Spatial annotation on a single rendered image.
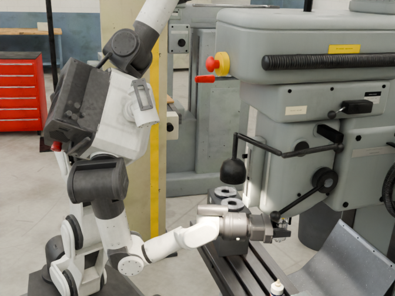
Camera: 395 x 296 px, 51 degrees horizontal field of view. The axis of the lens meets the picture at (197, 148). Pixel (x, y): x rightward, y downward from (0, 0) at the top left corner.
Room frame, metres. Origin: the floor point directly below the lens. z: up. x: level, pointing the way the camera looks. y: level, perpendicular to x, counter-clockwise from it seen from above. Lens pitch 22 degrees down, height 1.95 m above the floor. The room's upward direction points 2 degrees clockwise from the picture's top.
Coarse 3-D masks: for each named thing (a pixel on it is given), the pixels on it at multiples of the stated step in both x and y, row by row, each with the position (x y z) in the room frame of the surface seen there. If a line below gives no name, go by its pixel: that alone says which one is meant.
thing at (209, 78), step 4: (196, 76) 1.14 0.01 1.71; (200, 76) 1.14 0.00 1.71; (204, 76) 1.14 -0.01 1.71; (208, 76) 1.14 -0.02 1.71; (212, 76) 1.15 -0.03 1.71; (216, 76) 1.16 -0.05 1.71; (220, 76) 1.16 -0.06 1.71; (224, 76) 1.16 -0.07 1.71; (228, 76) 1.17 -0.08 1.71; (232, 76) 1.17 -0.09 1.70; (196, 80) 1.13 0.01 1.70; (200, 80) 1.13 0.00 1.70; (204, 80) 1.14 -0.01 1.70; (208, 80) 1.14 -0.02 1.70; (212, 80) 1.14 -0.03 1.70; (216, 80) 1.16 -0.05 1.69
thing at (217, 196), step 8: (208, 192) 1.54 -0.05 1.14; (216, 192) 1.50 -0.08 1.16; (224, 192) 1.53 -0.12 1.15; (232, 192) 1.51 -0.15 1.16; (208, 200) 1.54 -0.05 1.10; (216, 200) 1.46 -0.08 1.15; (224, 200) 1.44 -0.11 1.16; (232, 200) 1.44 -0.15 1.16; (240, 200) 1.44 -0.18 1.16; (232, 208) 1.38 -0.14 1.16; (240, 208) 1.38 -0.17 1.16; (248, 208) 1.41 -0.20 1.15; (248, 216) 1.37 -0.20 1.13; (216, 240) 1.39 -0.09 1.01; (224, 240) 1.35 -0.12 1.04; (248, 240) 1.37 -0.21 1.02; (216, 248) 1.38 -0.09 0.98; (224, 248) 1.35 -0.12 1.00; (232, 248) 1.36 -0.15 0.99; (240, 248) 1.37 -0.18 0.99; (224, 256) 1.35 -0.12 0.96
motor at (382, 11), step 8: (352, 0) 1.22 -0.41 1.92; (360, 0) 1.18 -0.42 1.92; (368, 0) 1.16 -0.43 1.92; (376, 0) 1.14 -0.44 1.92; (384, 0) 1.13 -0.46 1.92; (392, 0) 1.13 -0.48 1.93; (352, 8) 1.20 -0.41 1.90; (360, 8) 1.17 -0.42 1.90; (368, 8) 1.15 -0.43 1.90; (376, 8) 1.14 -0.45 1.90; (384, 8) 1.13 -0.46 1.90; (392, 8) 1.12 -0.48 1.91
